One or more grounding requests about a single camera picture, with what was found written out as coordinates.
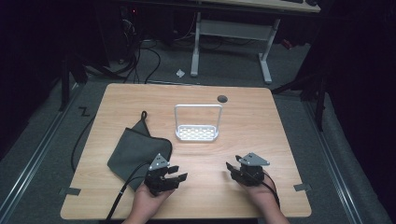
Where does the person's left hand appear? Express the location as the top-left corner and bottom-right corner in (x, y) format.
(132, 181), (176, 219)

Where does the person's right hand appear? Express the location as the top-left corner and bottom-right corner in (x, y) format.
(241, 178), (280, 217)

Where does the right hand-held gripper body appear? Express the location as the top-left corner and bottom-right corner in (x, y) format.
(232, 151), (271, 188)

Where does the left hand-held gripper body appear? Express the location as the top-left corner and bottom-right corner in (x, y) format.
(144, 152), (180, 197)

